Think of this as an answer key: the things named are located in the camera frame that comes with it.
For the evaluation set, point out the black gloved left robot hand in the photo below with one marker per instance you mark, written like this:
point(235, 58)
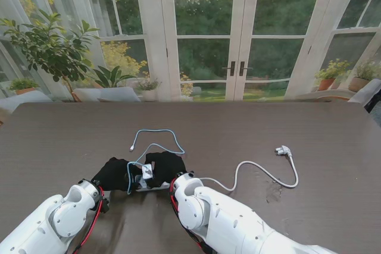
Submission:
point(114, 175)

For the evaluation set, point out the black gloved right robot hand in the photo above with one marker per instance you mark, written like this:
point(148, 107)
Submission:
point(168, 166)

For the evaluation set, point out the grey USB charger adapter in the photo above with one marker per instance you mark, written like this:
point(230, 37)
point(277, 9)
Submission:
point(147, 172)

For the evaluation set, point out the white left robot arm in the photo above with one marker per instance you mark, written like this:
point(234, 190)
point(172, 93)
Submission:
point(50, 221)

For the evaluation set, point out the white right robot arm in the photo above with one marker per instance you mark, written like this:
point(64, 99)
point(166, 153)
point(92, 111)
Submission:
point(226, 218)

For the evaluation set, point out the white rectangular planter box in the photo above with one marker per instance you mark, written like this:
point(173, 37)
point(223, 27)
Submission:
point(107, 94)

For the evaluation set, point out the small plant in white pot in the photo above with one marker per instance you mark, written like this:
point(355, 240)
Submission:
point(148, 87)

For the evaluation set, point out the broad-leaf green plant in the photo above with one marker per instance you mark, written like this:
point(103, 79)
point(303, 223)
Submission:
point(111, 77)

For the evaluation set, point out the pale grey sofa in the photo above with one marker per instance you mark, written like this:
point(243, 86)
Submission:
point(26, 97)

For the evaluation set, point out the small plant in terracotta pot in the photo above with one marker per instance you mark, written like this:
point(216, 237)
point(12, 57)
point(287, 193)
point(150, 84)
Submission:
point(22, 84)

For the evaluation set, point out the white glazed door leaf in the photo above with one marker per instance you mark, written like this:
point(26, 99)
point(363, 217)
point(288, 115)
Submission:
point(247, 28)
point(169, 28)

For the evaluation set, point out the tall leafy potted tree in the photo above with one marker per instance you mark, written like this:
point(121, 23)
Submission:
point(50, 48)

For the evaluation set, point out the yellow flowering plant terracotta pot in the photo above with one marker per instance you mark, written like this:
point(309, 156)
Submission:
point(327, 83)

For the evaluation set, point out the green plant in tan pot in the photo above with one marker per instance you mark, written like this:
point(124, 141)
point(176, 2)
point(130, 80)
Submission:
point(358, 84)

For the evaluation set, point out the white armchair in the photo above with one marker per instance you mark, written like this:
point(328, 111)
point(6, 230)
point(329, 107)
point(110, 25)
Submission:
point(367, 87)

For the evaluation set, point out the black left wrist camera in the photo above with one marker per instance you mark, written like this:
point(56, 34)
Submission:
point(105, 205)

